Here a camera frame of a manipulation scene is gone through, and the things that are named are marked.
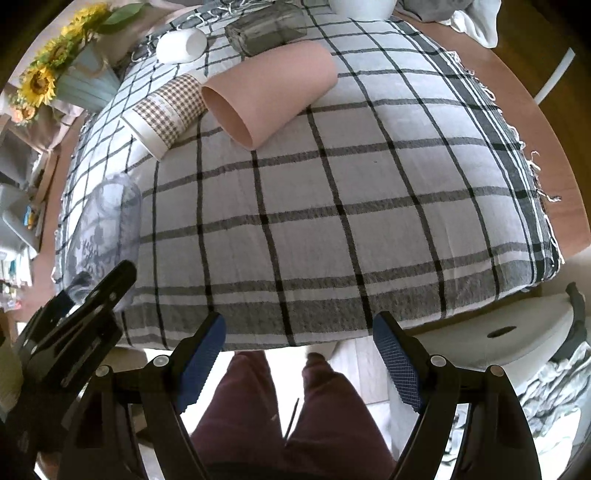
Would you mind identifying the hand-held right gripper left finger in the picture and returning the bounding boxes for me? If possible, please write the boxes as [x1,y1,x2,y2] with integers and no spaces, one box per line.
[60,313,227,480]

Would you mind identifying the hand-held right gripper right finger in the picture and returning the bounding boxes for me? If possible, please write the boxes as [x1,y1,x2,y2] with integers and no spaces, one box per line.
[373,312,543,480]

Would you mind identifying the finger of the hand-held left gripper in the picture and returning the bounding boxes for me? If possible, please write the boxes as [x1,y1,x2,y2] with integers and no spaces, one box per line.
[69,261,137,319]

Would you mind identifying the pink cup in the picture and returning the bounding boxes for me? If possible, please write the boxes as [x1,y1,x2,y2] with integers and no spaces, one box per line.
[202,41,339,149]

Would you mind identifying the houndstooth paper cup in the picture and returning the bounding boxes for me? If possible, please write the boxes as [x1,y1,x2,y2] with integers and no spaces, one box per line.
[121,73,207,161]

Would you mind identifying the white cup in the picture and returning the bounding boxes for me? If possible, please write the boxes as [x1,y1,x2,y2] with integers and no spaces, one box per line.
[156,28,208,64]

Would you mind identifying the person's maroon trousers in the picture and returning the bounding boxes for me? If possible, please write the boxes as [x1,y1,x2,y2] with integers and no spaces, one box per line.
[191,351,398,480]

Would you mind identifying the white stool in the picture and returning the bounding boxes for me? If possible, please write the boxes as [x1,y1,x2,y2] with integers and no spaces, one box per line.
[406,293,583,384]

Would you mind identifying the grey plastic box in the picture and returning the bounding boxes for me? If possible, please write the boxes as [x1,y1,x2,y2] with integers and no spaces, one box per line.
[2,185,42,252]

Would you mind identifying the patterned grey cloth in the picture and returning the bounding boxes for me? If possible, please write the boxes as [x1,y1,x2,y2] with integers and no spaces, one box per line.
[517,281,591,462]

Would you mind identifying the checked tablecloth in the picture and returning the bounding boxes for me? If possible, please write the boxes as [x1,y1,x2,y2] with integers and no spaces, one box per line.
[51,0,564,352]

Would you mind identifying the light blue flower pot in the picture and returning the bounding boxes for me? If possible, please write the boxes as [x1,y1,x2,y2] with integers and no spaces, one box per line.
[58,48,122,114]

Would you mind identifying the sunflower bouquet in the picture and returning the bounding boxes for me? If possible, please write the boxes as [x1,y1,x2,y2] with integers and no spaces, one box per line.
[9,2,153,124]

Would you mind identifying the grey glass jar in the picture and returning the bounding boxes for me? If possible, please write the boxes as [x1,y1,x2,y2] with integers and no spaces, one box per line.
[225,2,308,56]

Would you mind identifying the white chair leg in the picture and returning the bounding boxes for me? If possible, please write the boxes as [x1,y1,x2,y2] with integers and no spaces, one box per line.
[536,48,575,104]

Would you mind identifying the grey and white cloth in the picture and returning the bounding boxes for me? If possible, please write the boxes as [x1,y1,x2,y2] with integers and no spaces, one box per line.
[397,0,502,49]

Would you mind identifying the white bowl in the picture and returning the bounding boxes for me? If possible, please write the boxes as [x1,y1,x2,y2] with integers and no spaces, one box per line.
[329,0,397,20]

